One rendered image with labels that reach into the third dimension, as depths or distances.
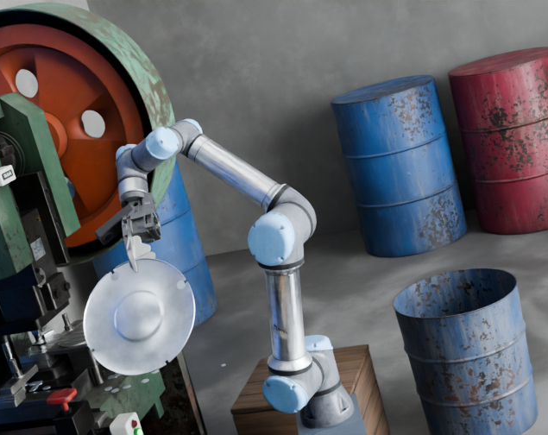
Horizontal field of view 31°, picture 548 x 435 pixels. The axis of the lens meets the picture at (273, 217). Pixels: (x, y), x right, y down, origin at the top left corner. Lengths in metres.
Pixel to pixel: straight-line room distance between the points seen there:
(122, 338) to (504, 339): 1.35
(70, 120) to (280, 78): 2.96
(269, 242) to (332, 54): 3.56
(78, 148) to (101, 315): 0.84
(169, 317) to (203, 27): 3.83
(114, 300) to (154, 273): 0.12
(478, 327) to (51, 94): 1.52
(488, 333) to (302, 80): 3.04
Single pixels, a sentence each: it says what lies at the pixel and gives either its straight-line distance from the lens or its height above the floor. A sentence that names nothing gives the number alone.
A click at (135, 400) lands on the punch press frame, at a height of 0.56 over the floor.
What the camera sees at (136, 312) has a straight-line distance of 2.38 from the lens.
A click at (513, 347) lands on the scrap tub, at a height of 0.30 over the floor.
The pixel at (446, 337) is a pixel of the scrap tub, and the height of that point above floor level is 0.41.
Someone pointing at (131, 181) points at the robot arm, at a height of 1.23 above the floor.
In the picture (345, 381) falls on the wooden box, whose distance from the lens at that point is 3.17.
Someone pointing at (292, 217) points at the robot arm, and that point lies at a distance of 2.37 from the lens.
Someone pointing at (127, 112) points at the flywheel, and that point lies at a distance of 2.99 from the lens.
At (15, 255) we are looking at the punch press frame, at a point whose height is 1.10.
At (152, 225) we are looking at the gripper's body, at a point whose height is 1.13.
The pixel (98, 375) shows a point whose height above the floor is 0.68.
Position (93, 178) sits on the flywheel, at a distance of 3.13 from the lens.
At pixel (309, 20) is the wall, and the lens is 5.83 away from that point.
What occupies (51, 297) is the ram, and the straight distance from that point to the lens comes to 2.84.
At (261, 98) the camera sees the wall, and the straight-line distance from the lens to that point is 5.98.
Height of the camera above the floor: 1.64
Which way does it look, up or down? 14 degrees down
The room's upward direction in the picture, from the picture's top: 15 degrees counter-clockwise
